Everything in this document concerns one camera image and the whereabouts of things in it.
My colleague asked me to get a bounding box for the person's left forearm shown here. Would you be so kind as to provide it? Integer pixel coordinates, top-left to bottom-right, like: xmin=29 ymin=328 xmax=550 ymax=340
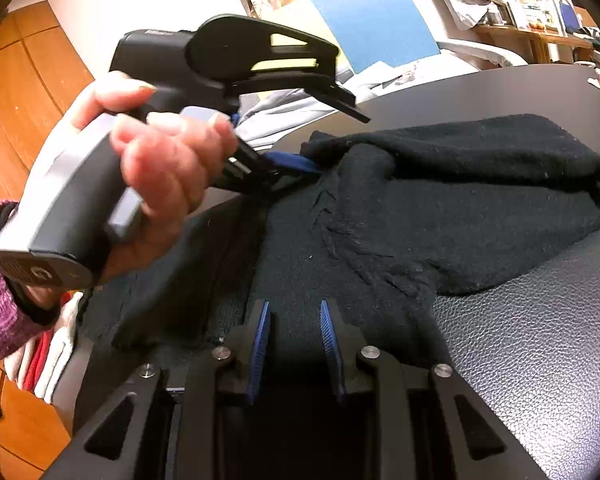
xmin=0 ymin=199 xmax=61 ymax=376

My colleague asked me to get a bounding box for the stack of folded clothes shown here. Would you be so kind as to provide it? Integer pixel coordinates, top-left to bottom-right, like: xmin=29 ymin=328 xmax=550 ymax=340
xmin=5 ymin=290 xmax=88 ymax=406

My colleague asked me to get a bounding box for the yellow board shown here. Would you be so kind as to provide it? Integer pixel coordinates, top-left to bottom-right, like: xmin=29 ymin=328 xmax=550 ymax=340
xmin=252 ymin=2 xmax=348 ymax=73

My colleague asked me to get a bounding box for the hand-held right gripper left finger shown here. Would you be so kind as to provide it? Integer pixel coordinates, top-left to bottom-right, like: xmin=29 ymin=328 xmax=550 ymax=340
xmin=42 ymin=300 xmax=273 ymax=480

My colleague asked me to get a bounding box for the wooden wardrobe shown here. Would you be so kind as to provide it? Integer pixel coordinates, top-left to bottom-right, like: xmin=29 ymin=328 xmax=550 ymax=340
xmin=0 ymin=0 xmax=97 ymax=213

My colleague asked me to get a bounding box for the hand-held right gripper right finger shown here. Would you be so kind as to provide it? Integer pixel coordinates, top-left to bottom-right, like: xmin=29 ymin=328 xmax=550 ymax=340
xmin=320 ymin=300 xmax=548 ymax=480

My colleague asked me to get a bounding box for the black knitted sweater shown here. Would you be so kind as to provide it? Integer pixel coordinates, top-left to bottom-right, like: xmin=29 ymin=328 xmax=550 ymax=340
xmin=77 ymin=112 xmax=600 ymax=401

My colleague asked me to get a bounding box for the person's left hand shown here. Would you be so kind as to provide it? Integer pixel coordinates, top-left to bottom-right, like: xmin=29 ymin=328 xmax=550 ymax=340
xmin=25 ymin=71 xmax=239 ymax=311

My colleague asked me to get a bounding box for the pile of grey clothes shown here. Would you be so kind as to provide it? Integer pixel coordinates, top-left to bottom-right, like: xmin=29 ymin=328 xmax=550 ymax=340
xmin=235 ymin=57 xmax=441 ymax=153

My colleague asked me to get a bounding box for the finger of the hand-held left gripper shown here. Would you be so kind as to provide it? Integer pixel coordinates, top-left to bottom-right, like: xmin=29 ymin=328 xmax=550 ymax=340
xmin=230 ymin=15 xmax=372 ymax=123
xmin=215 ymin=147 xmax=326 ymax=196

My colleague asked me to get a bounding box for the blue bag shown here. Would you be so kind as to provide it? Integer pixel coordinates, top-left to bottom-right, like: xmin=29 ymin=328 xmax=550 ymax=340
xmin=557 ymin=0 xmax=583 ymax=36

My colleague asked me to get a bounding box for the cluttered wooden desk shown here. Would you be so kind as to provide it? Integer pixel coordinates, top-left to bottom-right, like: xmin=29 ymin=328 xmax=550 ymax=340
xmin=475 ymin=22 xmax=596 ymax=63

